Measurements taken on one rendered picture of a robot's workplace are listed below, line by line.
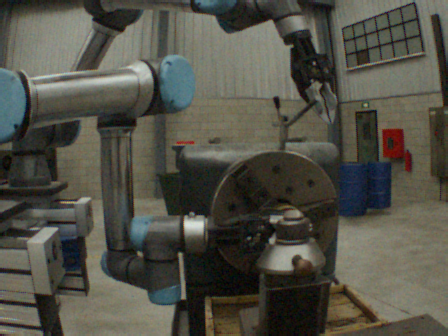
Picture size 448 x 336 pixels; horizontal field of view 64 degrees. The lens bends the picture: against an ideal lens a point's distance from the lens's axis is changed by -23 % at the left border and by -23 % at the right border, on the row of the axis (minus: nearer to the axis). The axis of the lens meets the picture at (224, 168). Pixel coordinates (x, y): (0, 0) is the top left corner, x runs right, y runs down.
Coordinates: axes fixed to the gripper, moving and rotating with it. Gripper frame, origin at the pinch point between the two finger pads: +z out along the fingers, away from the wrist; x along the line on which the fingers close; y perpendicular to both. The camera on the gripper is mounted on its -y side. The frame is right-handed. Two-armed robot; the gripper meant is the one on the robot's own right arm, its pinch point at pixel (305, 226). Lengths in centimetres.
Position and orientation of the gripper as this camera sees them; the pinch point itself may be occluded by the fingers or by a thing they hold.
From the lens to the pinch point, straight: 93.7
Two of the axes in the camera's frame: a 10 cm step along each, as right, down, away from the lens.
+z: 10.0, -0.3, 0.3
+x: -0.3, -10.0, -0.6
